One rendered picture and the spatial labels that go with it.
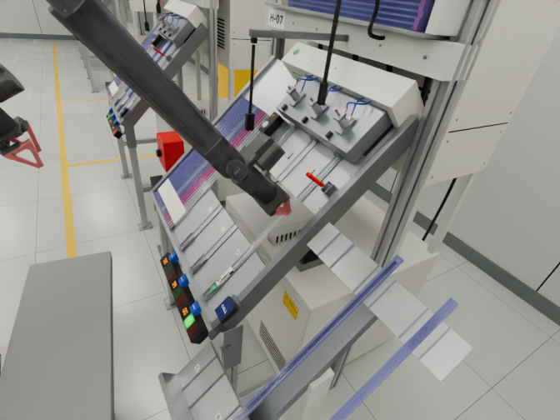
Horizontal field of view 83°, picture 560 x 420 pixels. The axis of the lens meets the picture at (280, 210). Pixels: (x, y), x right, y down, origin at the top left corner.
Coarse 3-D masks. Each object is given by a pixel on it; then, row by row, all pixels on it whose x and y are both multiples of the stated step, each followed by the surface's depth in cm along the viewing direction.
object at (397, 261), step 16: (384, 272) 58; (368, 288) 58; (352, 304) 58; (336, 320) 58; (320, 336) 58; (304, 352) 58; (288, 368) 58; (272, 384) 58; (256, 400) 58; (240, 416) 58
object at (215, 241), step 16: (208, 192) 107; (192, 208) 108; (208, 208) 103; (224, 208) 99; (192, 224) 104; (208, 224) 100; (224, 224) 96; (192, 240) 100; (208, 240) 96; (224, 240) 93; (240, 240) 89; (192, 256) 97; (208, 256) 93; (224, 256) 90; (256, 256) 84; (192, 272) 93; (208, 272) 90; (240, 272) 84; (256, 272) 81; (208, 288) 87; (224, 288) 85; (240, 288) 82; (208, 304) 85
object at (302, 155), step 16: (272, 64) 121; (272, 80) 116; (288, 80) 111; (256, 96) 117; (272, 96) 112; (288, 128) 99; (288, 144) 96; (304, 144) 92; (320, 144) 89; (288, 160) 93; (304, 160) 89; (320, 160) 86; (288, 176) 90; (304, 176) 87; (336, 176) 81; (320, 192) 81; (320, 208) 79
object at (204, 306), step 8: (152, 192) 123; (160, 208) 116; (160, 216) 113; (168, 224) 109; (168, 232) 106; (176, 240) 103; (176, 248) 100; (184, 256) 98; (184, 264) 94; (192, 280) 90; (192, 288) 88; (200, 288) 89; (200, 296) 86; (200, 304) 84; (208, 312) 82; (208, 320) 80
